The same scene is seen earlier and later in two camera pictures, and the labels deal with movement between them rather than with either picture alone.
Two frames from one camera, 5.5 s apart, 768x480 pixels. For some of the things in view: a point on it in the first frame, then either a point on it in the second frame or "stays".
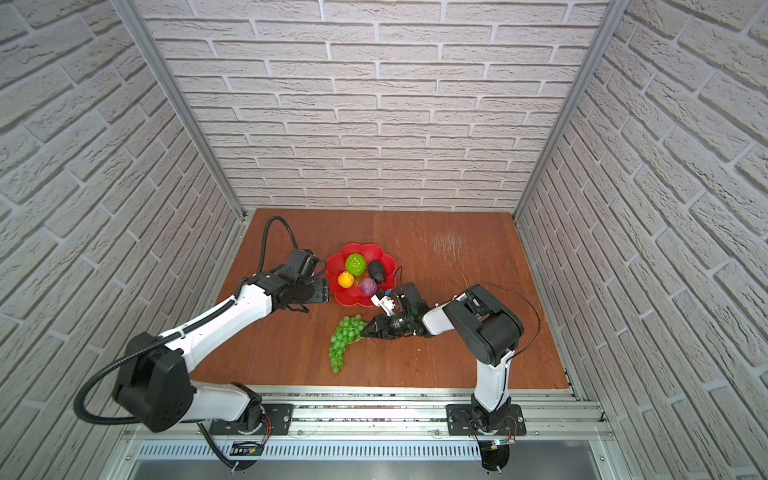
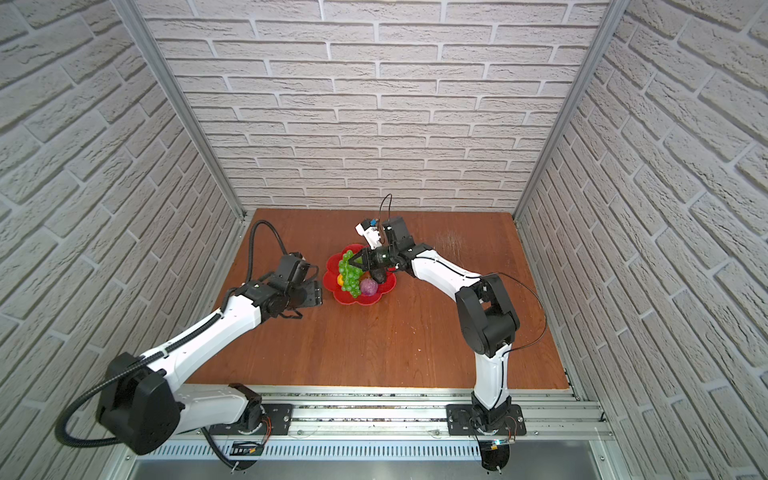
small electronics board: (246, 448) stays
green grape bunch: (348, 332) → (351, 274)
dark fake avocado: (376, 270) stays
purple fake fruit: (368, 286) stays
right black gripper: (383, 326) → (370, 258)
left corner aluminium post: (178, 104) stays
